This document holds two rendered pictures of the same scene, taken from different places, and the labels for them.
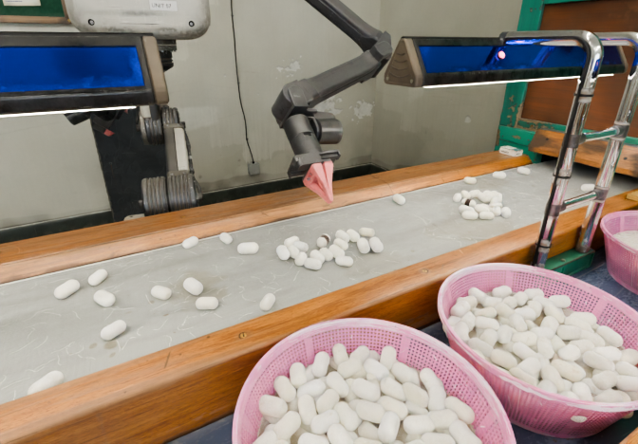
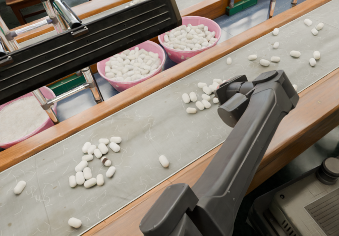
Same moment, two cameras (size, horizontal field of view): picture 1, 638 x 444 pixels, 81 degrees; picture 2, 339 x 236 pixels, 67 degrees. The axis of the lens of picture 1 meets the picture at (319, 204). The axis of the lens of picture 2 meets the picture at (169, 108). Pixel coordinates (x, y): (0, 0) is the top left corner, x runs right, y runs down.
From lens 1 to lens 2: 1.25 m
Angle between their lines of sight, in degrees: 108
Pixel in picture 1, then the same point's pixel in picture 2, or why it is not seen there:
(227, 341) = (232, 41)
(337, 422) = (196, 38)
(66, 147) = not seen: outside the picture
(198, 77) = not seen: outside the picture
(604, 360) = (119, 57)
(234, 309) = (240, 60)
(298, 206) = not seen: hidden behind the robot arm
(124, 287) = (296, 62)
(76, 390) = (263, 27)
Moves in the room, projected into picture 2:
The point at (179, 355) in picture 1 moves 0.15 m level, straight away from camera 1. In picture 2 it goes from (244, 36) to (272, 54)
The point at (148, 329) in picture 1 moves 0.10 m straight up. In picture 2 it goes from (266, 50) to (271, 27)
